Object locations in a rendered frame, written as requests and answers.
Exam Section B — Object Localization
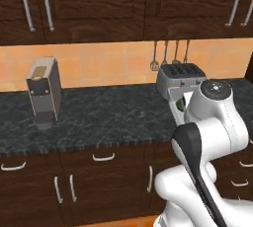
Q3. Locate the grey slotted hanging spatula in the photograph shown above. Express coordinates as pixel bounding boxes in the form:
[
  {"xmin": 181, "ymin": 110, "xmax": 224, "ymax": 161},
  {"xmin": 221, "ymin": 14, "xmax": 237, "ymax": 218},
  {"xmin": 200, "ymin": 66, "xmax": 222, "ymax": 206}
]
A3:
[{"xmin": 149, "ymin": 40, "xmax": 160, "ymax": 72}]

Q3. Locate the grey coffee machine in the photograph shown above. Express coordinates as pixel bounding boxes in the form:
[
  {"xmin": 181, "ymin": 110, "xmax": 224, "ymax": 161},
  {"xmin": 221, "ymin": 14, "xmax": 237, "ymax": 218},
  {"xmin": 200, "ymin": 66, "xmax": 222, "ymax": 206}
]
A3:
[{"xmin": 26, "ymin": 56, "xmax": 63, "ymax": 131}]

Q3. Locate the silver wall cupboard handle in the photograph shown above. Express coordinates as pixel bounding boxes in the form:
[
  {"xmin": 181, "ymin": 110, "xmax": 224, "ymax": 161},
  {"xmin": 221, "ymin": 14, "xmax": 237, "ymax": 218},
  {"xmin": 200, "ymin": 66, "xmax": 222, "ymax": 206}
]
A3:
[
  {"xmin": 239, "ymin": 0, "xmax": 253, "ymax": 28},
  {"xmin": 18, "ymin": 0, "xmax": 37, "ymax": 33},
  {"xmin": 41, "ymin": 0, "xmax": 56, "ymax": 33},
  {"xmin": 224, "ymin": 0, "xmax": 244, "ymax": 29}
]

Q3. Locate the grey hanging ladle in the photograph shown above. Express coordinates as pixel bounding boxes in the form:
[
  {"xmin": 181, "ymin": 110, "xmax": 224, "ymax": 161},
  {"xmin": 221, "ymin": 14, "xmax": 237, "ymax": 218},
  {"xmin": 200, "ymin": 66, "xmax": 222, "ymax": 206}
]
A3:
[{"xmin": 171, "ymin": 39, "xmax": 182, "ymax": 66}]

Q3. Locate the silver drawer handle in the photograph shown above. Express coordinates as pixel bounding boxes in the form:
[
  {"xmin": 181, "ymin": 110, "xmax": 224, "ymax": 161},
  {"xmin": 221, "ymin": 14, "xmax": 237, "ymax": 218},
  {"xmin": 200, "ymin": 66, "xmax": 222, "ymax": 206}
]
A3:
[
  {"xmin": 91, "ymin": 152, "xmax": 117, "ymax": 163},
  {"xmin": 238, "ymin": 160, "xmax": 253, "ymax": 169},
  {"xmin": 0, "ymin": 161, "xmax": 28, "ymax": 173},
  {"xmin": 229, "ymin": 179, "xmax": 250, "ymax": 188}
]

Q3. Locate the pale grey food container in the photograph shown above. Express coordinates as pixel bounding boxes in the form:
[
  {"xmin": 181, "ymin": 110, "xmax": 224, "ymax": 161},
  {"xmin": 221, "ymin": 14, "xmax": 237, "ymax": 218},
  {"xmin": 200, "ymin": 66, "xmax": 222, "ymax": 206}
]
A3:
[{"xmin": 167, "ymin": 85, "xmax": 201, "ymax": 127}]

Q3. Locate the dark wood base cupboard door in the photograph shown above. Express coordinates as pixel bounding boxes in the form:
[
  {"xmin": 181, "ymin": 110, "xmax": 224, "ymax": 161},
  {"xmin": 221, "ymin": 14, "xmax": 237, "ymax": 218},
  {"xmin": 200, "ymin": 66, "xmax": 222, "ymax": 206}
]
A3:
[
  {"xmin": 60, "ymin": 166, "xmax": 146, "ymax": 227},
  {"xmin": 139, "ymin": 143, "xmax": 182, "ymax": 217},
  {"xmin": 0, "ymin": 171, "xmax": 67, "ymax": 227}
]

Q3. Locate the silver four-slot toaster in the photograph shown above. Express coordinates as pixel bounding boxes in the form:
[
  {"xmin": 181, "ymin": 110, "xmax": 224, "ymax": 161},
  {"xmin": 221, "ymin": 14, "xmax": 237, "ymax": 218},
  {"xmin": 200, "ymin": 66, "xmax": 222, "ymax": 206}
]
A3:
[{"xmin": 155, "ymin": 63, "xmax": 208, "ymax": 101}]

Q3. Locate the dark wood drawer front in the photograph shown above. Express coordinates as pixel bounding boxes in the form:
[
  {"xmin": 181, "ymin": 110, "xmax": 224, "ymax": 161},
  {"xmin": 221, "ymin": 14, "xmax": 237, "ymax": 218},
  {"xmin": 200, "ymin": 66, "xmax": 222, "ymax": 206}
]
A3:
[
  {"xmin": 211, "ymin": 151, "xmax": 253, "ymax": 178},
  {"xmin": 213, "ymin": 171, "xmax": 253, "ymax": 202},
  {"xmin": 58, "ymin": 145, "xmax": 146, "ymax": 175},
  {"xmin": 0, "ymin": 153, "xmax": 62, "ymax": 181}
]

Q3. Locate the silver base cupboard handle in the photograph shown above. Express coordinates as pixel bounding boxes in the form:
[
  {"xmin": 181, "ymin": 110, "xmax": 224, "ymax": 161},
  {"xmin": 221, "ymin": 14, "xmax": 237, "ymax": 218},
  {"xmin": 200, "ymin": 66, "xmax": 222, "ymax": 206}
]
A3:
[
  {"xmin": 68, "ymin": 174, "xmax": 79, "ymax": 203},
  {"xmin": 53, "ymin": 175, "xmax": 64, "ymax": 205},
  {"xmin": 146, "ymin": 165, "xmax": 154, "ymax": 193}
]

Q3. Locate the grey hanging utensil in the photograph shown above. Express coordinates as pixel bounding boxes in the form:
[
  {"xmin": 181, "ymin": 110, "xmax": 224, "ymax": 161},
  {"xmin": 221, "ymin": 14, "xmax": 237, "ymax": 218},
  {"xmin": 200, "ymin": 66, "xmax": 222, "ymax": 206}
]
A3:
[{"xmin": 182, "ymin": 39, "xmax": 192, "ymax": 65}]

